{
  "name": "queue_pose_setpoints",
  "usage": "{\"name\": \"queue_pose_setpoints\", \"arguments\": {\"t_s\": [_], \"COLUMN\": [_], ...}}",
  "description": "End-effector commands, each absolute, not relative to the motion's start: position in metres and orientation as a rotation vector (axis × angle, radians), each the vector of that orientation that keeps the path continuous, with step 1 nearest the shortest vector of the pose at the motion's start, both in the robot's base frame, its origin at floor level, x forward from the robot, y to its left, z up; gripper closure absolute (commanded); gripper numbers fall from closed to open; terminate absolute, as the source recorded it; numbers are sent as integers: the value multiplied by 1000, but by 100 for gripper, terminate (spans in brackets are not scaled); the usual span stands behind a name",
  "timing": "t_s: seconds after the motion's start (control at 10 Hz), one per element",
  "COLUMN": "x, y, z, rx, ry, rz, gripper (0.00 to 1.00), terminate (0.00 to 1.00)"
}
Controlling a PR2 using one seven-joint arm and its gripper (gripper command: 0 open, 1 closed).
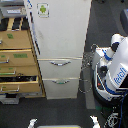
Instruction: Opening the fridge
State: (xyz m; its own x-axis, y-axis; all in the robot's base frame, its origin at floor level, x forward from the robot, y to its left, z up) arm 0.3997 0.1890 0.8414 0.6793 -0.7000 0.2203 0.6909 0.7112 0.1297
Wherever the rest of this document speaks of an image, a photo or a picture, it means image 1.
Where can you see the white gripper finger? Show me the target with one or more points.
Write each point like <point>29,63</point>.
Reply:
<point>32,123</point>
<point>95,121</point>

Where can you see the white fridge body with drawers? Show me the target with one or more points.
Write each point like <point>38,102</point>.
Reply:
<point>69,72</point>

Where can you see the wooden drawer cabinet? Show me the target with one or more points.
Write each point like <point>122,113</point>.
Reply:
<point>19,69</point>

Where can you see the green android sticker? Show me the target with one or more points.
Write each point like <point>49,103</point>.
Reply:
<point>43,9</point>

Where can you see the grey box on cabinet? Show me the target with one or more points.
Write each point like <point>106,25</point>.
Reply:
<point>13,11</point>

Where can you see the lower fridge drawer handle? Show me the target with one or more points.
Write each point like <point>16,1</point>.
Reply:
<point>60,81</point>

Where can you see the fridge drawer handle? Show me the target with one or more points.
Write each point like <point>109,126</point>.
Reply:
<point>60,81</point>
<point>60,63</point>

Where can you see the upper fridge drawer handle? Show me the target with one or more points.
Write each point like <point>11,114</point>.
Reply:
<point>60,63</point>

